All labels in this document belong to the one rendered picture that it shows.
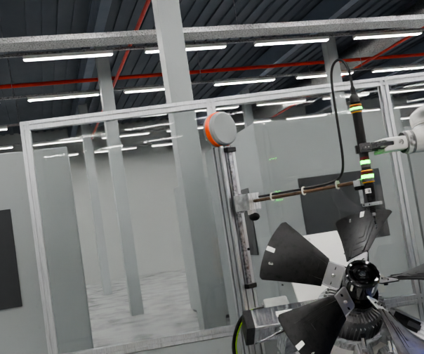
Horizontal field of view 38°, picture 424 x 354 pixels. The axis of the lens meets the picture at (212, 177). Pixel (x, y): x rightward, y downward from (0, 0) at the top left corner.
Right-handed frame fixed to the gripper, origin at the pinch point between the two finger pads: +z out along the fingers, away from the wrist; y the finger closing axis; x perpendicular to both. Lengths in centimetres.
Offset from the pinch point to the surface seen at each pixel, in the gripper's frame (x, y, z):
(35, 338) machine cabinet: -66, 150, 149
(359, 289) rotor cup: -48, -7, 13
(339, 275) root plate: -43.4, 2.3, 15.5
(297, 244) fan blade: -30.4, 8.1, 27.3
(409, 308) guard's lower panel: -71, 70, -37
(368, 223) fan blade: -27.1, 13.7, -2.7
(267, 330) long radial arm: -59, 8, 43
